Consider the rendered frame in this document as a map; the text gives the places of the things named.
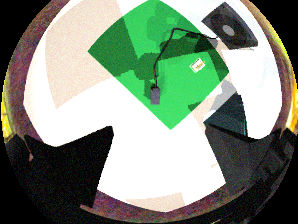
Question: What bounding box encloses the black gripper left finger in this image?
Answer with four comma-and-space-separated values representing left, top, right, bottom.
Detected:
24, 125, 114, 209

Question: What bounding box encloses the green circuit board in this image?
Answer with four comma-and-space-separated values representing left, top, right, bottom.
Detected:
88, 0, 230, 131

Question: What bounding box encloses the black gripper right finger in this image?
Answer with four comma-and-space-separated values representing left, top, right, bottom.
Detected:
205, 124, 282, 197

